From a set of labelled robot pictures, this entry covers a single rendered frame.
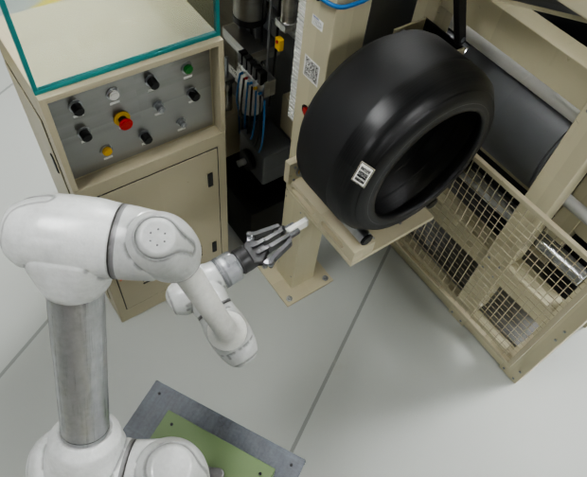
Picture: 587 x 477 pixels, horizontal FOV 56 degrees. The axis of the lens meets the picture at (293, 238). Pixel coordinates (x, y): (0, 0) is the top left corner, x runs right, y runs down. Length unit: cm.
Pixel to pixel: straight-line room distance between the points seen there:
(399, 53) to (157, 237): 83
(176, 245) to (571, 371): 225
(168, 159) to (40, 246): 102
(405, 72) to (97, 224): 83
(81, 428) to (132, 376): 124
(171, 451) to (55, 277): 50
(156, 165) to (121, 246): 101
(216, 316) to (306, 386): 120
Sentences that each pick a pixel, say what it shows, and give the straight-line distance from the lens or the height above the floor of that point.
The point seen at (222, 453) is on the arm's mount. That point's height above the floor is 75.
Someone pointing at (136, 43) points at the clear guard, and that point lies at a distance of 164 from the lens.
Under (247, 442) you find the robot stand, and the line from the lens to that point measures 168.
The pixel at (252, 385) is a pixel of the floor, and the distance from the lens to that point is 242.
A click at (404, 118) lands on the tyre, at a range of 137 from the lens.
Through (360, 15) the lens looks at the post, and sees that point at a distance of 163.
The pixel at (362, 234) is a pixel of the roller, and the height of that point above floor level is 92.
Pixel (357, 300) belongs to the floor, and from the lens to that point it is 265.
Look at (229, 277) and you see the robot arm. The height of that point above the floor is 99.
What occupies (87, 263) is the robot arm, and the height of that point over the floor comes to 150.
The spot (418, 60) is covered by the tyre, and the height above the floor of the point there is 145.
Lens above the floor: 227
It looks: 55 degrees down
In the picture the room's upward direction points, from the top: 8 degrees clockwise
